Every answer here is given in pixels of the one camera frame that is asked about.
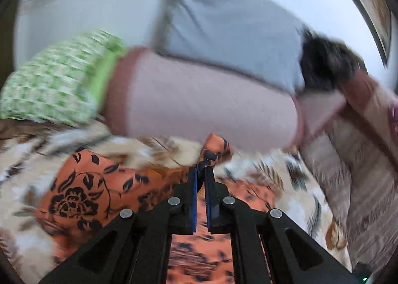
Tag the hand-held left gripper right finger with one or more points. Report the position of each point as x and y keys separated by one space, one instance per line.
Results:
x=208 y=209

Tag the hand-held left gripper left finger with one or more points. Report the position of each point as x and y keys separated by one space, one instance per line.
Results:
x=195 y=200

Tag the orange black floral garment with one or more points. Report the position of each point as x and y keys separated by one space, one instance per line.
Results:
x=93 y=184

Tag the beige striped cushion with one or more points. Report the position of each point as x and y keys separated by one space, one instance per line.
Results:
x=363 y=184

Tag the cream leaf-print blanket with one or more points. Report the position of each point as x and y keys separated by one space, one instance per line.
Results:
x=31 y=159

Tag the grey cushion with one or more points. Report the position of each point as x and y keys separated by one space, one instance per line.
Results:
x=230 y=29

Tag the green white patterned pillow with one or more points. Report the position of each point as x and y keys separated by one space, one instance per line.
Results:
x=53 y=82

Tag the dark furry cloth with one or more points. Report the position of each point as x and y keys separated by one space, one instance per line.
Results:
x=326 y=63

